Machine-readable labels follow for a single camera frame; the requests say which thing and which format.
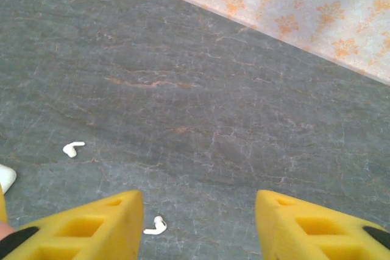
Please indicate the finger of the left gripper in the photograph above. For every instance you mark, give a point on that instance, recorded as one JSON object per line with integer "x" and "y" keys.
{"x": 2, "y": 208}

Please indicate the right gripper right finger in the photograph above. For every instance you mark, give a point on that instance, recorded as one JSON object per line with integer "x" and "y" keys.
{"x": 310, "y": 235}

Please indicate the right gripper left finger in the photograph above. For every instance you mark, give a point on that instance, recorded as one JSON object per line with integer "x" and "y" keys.
{"x": 91, "y": 235}

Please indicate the pink earbud charging case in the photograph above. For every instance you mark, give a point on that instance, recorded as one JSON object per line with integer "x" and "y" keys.
{"x": 3, "y": 231}

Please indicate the white earbud charging case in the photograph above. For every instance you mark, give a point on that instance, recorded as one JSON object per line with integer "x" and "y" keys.
{"x": 6, "y": 177}

